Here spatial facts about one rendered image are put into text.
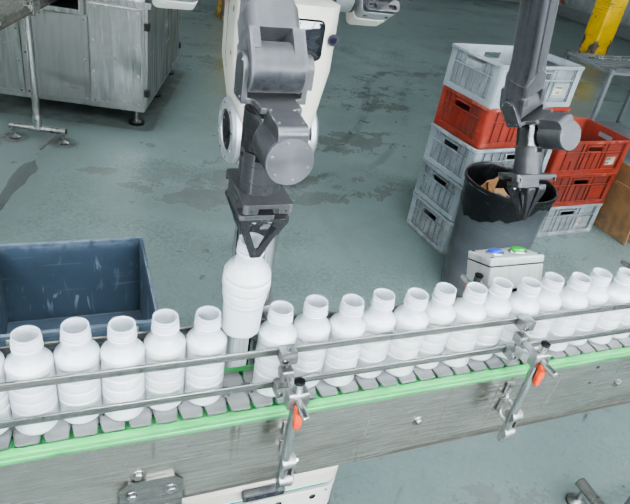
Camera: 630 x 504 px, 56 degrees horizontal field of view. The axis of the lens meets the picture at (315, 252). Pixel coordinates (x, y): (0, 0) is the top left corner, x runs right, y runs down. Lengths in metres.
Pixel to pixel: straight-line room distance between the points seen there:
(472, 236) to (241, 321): 2.21
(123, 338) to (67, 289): 0.68
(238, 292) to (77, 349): 0.23
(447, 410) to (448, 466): 1.18
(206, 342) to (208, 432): 0.16
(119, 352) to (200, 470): 0.27
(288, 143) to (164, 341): 0.37
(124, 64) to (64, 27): 0.43
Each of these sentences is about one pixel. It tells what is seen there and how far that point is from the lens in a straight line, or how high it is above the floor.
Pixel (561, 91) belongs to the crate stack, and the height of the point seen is 0.98.
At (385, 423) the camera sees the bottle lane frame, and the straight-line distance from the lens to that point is 1.11.
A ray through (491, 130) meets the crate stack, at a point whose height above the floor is 0.77.
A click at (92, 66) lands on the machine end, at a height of 0.41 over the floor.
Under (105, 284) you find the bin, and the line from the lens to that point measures 1.51.
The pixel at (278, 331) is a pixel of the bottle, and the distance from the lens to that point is 0.90.
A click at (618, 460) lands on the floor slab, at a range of 2.72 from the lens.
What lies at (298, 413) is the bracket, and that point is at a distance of 0.88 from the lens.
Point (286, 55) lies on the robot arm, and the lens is 0.70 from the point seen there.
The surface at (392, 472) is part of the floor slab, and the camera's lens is 2.25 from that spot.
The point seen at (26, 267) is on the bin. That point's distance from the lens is 1.48.
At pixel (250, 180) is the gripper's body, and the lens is 0.74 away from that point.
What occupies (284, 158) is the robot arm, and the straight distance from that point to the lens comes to 0.65.
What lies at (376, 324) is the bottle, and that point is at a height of 1.12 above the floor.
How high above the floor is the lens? 1.71
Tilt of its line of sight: 32 degrees down
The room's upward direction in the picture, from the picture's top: 10 degrees clockwise
